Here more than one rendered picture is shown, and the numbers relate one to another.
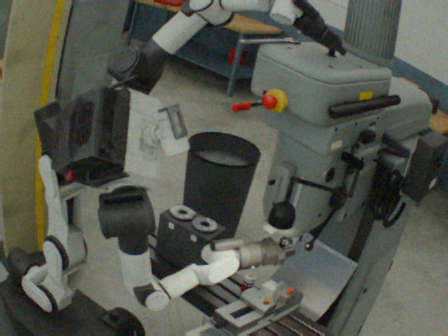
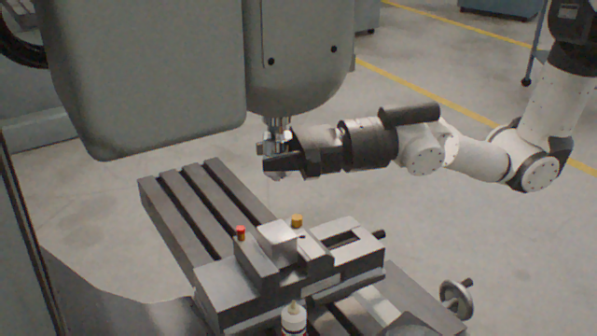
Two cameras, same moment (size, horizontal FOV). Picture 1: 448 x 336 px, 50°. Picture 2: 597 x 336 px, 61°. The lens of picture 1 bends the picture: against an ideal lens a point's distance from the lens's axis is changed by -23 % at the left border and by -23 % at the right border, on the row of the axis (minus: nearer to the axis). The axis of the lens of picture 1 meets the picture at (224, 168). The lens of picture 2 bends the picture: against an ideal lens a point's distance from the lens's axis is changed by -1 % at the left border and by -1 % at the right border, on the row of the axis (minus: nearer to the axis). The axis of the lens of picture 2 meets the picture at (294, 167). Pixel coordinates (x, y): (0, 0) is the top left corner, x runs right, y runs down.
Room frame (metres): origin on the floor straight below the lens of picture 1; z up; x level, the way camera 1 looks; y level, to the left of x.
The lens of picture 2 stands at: (2.25, 0.02, 1.62)
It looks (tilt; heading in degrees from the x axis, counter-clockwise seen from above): 31 degrees down; 199
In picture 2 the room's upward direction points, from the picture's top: straight up
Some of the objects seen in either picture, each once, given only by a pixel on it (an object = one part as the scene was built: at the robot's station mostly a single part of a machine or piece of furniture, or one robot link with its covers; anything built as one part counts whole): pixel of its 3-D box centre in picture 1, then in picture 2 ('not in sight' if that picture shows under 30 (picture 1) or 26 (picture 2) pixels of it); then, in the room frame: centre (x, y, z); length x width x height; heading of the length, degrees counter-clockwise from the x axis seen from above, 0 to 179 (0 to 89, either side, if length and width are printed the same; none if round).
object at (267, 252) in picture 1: (259, 254); (332, 148); (1.54, -0.16, 1.22); 0.13 x 0.12 x 0.10; 33
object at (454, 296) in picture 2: not in sight; (446, 305); (1.20, 0.08, 0.62); 0.16 x 0.12 x 0.12; 141
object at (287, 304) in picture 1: (260, 305); (291, 263); (1.56, -0.23, 0.97); 0.35 x 0.15 x 0.11; 138
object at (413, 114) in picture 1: (384, 108); not in sight; (1.97, -0.56, 1.66); 0.80 x 0.23 x 0.20; 141
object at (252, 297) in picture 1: (258, 301); (303, 244); (1.54, -0.21, 1.01); 0.12 x 0.06 x 0.04; 48
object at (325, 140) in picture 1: (327, 116); not in sight; (1.62, -0.27, 1.68); 0.34 x 0.24 x 0.10; 141
